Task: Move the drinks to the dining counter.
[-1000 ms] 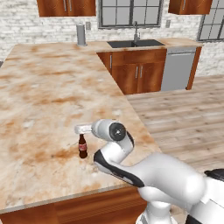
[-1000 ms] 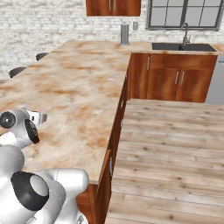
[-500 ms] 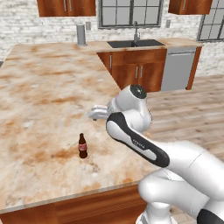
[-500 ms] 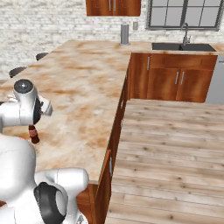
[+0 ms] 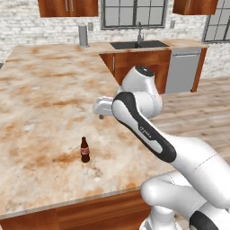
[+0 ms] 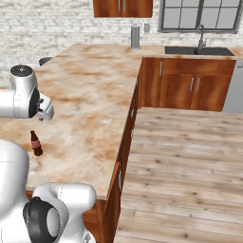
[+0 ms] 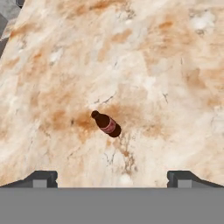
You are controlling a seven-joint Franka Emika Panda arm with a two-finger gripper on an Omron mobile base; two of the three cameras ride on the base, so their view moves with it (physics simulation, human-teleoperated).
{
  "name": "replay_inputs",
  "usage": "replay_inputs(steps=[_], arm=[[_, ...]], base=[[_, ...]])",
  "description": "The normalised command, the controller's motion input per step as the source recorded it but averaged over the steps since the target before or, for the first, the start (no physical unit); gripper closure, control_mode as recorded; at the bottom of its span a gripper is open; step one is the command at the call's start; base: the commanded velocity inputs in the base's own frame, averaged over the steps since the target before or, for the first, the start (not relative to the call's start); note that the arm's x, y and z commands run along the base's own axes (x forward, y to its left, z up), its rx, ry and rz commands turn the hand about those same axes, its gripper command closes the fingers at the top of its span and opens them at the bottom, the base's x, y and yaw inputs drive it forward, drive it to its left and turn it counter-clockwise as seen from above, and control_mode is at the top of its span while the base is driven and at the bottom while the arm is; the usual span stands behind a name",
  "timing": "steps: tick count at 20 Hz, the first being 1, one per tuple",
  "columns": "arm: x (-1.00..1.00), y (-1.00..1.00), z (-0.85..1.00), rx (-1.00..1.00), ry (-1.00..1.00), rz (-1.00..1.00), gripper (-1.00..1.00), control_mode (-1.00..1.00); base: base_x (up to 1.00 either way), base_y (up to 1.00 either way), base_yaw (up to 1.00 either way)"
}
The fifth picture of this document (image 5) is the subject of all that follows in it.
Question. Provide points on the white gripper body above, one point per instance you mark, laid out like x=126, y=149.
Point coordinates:
x=102, y=107

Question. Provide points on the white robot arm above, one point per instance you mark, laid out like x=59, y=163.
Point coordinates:
x=179, y=155

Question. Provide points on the brown cola bottle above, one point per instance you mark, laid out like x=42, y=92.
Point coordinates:
x=85, y=150

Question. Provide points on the brown sink base cupboard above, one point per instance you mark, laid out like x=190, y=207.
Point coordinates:
x=140, y=67

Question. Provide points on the black kitchen sink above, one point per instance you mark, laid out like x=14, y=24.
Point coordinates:
x=139, y=44

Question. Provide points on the grey paper towel holder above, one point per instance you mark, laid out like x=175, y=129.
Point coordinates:
x=83, y=36

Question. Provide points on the grey tap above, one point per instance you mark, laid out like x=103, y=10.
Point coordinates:
x=139, y=33

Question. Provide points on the grey dishwasher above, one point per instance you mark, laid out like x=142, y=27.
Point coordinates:
x=182, y=70

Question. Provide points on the dark framed window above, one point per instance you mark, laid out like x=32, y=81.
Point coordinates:
x=134, y=13
x=217, y=21

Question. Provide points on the brown island cupboard front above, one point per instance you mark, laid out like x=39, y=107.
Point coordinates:
x=77, y=212

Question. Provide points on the grey wall socket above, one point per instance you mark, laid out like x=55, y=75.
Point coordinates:
x=90, y=26
x=172, y=24

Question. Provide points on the brown wall cupboard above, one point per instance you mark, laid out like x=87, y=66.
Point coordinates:
x=68, y=8
x=194, y=7

